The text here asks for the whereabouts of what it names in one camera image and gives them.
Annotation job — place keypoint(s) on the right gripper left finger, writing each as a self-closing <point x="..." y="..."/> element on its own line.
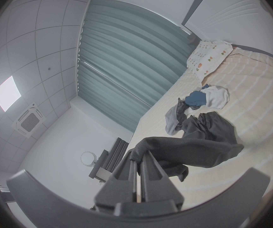
<point x="122" y="186"/>

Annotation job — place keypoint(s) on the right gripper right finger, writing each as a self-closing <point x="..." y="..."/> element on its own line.
<point x="155" y="186"/>

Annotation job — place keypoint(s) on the black T-shirt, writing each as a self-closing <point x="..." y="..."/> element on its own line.
<point x="198" y="148"/>

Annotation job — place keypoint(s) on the pile of clothes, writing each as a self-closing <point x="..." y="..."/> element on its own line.
<point x="198" y="98"/>

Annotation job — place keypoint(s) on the bed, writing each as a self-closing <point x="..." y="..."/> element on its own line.
<point x="250" y="103"/>

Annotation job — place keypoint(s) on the black dressing table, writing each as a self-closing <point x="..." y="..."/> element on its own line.
<point x="100" y="165"/>

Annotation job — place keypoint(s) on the black chest of drawers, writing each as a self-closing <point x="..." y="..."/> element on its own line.
<point x="117" y="151"/>

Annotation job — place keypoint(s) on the round white mirror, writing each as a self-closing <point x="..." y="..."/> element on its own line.
<point x="88" y="159"/>

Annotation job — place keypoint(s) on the blue-green curtain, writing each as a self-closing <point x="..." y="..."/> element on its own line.
<point x="108" y="98"/>
<point x="131" y="44"/>

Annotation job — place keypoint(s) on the ceiling air conditioner vent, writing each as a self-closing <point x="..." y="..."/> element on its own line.
<point x="29" y="120"/>

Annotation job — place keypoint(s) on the white printed pillow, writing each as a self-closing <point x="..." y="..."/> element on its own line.
<point x="207" y="58"/>

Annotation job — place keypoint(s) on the square ceiling light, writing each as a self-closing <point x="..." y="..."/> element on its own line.
<point x="7" y="94"/>

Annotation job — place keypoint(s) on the grey bedside table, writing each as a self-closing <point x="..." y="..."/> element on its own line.
<point x="192" y="39"/>

